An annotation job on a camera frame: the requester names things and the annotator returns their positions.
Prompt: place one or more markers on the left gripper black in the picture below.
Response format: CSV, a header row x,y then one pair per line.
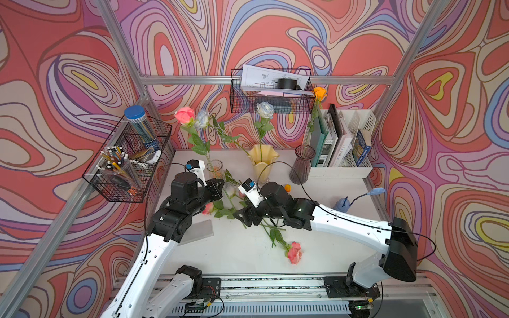
x,y
214,191

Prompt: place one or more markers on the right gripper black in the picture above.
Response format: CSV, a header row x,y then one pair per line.
x,y
246,212

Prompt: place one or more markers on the pink rose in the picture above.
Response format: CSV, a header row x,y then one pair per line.
x,y
218,210
186,117
292,251

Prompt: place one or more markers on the white rose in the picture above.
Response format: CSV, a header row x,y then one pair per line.
x,y
204,119
265,111
235,200

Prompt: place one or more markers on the orange rose tall stem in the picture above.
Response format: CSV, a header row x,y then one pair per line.
x,y
320,94

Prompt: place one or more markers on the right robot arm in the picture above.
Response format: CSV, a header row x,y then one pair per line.
x,y
394,243

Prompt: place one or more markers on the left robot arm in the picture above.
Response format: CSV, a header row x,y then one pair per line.
x,y
164,233

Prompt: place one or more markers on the purple ribbed glass vase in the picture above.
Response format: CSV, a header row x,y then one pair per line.
x,y
302,164

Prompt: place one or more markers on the clear glass vase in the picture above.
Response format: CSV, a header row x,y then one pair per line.
x,y
215,169

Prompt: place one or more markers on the yellow ruffled vase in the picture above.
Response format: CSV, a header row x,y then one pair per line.
x,y
262,170

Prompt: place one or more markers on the teal green folder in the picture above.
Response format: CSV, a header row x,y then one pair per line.
x,y
318,136

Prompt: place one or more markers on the cup of pencils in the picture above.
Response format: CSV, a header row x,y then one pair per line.
x,y
114,165

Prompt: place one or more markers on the black white magazine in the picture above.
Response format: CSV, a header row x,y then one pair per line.
x,y
329,143

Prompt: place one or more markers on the pink book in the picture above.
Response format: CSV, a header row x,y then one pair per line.
x,y
343,146

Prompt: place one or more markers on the blue lid pencil jar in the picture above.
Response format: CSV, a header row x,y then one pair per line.
x,y
138,120

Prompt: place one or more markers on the blue treehouse book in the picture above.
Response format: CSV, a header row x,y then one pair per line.
x,y
362,146

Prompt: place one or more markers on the black tape roll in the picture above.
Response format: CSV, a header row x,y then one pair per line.
x,y
287,84

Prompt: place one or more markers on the white papers in basket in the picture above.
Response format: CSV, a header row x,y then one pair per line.
x,y
254,78

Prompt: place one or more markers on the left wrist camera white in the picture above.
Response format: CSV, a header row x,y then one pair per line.
x,y
197,167

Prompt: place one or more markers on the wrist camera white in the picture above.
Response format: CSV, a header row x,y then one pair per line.
x,y
250,189
197,167

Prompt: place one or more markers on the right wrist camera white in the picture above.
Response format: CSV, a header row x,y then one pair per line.
x,y
250,189

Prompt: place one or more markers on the black wire basket left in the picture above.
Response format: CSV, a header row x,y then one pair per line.
x,y
144,161

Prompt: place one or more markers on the black wire basket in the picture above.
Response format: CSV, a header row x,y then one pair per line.
x,y
144,161
246,101

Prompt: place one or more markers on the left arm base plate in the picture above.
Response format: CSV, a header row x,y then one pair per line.
x,y
206,290

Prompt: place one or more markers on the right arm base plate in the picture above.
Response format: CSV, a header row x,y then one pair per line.
x,y
340,287

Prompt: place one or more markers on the black wire basket back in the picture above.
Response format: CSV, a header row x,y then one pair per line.
x,y
246,101

